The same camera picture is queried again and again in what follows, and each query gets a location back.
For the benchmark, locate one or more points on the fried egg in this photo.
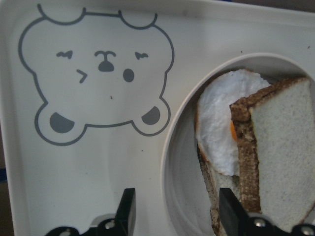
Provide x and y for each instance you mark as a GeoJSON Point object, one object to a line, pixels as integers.
{"type": "Point", "coordinates": [213, 132]}

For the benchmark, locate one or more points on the white round plate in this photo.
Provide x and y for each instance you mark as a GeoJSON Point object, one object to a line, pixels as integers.
{"type": "Point", "coordinates": [184, 191]}

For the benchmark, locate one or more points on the bread slice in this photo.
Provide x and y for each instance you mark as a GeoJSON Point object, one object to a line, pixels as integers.
{"type": "Point", "coordinates": [275, 130]}
{"type": "Point", "coordinates": [214, 181]}

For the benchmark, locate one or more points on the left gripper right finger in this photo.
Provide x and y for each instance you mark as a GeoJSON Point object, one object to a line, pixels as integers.
{"type": "Point", "coordinates": [233, 216]}

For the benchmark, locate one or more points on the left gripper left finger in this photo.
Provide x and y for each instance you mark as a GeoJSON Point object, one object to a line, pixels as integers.
{"type": "Point", "coordinates": [126, 213]}

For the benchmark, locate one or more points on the cream bear tray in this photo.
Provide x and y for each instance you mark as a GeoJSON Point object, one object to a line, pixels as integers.
{"type": "Point", "coordinates": [89, 90]}

